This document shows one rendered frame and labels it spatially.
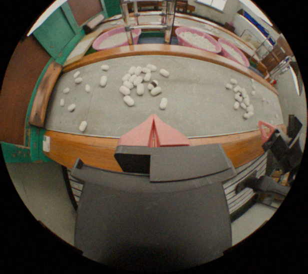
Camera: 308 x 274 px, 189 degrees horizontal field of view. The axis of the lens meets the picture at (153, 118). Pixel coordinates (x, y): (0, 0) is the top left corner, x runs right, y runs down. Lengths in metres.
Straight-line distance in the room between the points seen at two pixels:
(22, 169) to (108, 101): 1.30
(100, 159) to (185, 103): 0.27
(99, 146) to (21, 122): 0.39
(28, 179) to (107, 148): 1.30
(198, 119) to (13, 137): 0.67
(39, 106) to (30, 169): 1.03
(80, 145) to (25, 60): 0.46
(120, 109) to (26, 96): 0.45
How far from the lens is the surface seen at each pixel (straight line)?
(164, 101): 0.24
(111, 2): 2.93
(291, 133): 0.34
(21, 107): 0.51
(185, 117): 0.26
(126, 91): 0.26
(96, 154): 0.26
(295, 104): 4.79
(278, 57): 5.07
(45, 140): 0.46
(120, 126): 0.26
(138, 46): 0.40
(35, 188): 1.49
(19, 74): 0.53
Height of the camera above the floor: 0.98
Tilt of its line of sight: 76 degrees down
